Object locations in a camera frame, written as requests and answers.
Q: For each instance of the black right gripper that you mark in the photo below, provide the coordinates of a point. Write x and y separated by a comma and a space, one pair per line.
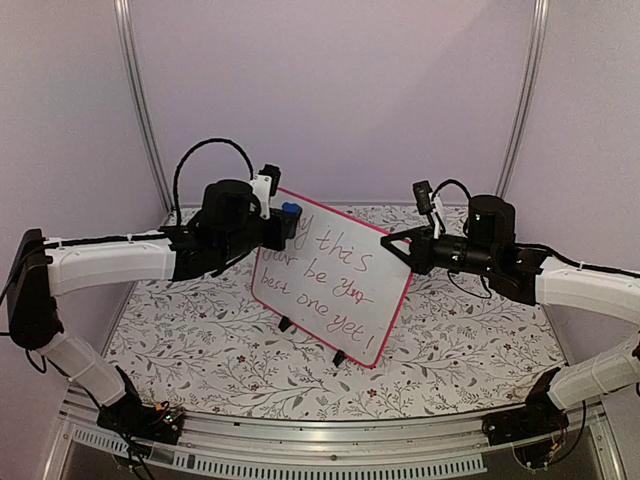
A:
419, 248

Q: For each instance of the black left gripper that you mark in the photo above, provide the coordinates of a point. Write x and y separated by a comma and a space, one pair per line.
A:
279, 238

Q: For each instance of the blue whiteboard eraser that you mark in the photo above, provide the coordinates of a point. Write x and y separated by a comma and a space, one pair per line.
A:
292, 210

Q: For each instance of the pink framed whiteboard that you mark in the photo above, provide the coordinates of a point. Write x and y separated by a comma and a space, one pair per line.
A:
334, 281

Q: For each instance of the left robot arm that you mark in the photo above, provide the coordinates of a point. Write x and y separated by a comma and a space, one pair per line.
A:
47, 273

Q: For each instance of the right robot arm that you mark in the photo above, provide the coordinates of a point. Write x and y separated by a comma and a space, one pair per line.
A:
581, 289

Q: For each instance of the black stand foot left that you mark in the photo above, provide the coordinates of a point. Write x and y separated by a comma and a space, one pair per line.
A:
285, 324

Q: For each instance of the floral table mat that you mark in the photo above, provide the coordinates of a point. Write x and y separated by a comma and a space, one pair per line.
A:
208, 346

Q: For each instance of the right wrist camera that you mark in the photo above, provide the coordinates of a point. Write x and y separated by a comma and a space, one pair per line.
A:
429, 204

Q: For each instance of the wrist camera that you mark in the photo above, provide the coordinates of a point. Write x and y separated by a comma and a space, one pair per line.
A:
429, 204
264, 186

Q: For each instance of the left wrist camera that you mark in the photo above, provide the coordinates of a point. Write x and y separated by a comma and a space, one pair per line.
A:
264, 186

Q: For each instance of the front aluminium rail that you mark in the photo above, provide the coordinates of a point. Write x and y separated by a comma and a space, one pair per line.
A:
445, 447

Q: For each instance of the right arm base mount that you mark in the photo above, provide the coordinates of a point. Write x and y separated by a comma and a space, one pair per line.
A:
536, 433

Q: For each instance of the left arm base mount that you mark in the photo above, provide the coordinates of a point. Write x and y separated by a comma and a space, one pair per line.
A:
161, 423

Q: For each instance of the right aluminium frame post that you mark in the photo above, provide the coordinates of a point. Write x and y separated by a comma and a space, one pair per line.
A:
532, 65

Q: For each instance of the aluminium frame post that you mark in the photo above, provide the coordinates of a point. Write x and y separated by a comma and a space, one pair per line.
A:
125, 28
532, 65

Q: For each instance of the left aluminium frame post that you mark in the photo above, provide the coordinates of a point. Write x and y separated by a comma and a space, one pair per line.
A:
125, 28

